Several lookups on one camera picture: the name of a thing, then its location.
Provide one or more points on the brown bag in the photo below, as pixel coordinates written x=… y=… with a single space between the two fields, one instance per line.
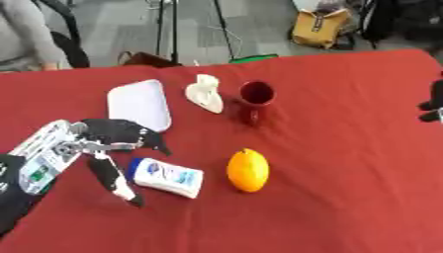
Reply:
x=145 y=60

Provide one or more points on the black tripod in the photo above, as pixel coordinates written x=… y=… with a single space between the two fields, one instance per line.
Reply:
x=173 y=29

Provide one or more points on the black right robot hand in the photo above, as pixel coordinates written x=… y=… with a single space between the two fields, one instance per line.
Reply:
x=432 y=105

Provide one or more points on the orange toy fruit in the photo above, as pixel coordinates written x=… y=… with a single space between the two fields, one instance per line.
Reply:
x=248 y=170

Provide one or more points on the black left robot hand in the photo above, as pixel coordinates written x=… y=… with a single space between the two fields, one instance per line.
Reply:
x=115 y=131

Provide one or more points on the white rectangular tray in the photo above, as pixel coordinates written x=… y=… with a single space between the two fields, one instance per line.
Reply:
x=140 y=104

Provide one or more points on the yellow backpack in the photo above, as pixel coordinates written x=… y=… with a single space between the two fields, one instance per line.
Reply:
x=318 y=27

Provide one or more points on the black bag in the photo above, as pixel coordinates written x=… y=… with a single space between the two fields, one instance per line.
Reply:
x=398 y=19

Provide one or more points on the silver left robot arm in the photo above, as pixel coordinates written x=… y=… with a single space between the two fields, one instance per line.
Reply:
x=43 y=154

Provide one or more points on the person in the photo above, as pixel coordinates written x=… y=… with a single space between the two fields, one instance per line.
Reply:
x=23 y=36

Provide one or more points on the green flat object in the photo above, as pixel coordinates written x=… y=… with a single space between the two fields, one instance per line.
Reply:
x=252 y=58

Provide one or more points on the black office chair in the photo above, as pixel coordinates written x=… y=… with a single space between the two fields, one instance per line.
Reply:
x=68 y=36

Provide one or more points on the white wet wipes pack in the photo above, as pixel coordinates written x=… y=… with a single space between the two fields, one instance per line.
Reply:
x=167 y=177

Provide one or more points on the crumpled white cloth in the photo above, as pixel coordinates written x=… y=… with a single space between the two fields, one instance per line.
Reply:
x=206 y=93

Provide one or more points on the dark red mug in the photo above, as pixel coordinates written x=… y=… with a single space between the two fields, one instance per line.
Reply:
x=254 y=99

